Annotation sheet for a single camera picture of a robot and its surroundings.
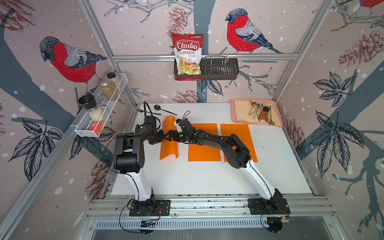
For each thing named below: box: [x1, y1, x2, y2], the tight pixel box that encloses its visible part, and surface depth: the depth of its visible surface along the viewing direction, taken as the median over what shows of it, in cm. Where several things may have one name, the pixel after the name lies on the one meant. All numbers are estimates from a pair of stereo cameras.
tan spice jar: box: [107, 72, 122, 92], surface depth 82 cm
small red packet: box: [89, 122, 103, 135], surface depth 68 cm
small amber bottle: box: [258, 106, 270, 120], surface depth 109 cm
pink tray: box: [230, 98, 284, 128], surface depth 116 cm
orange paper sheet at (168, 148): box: [160, 116, 179, 161], surface depth 93 cm
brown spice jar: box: [100, 83, 116, 101], surface depth 78 cm
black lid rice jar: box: [78, 94, 106, 122], surface depth 67 cm
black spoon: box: [154, 104, 178, 116], surface depth 120 cm
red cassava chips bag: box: [171, 33, 204, 81], surface depth 85 cm
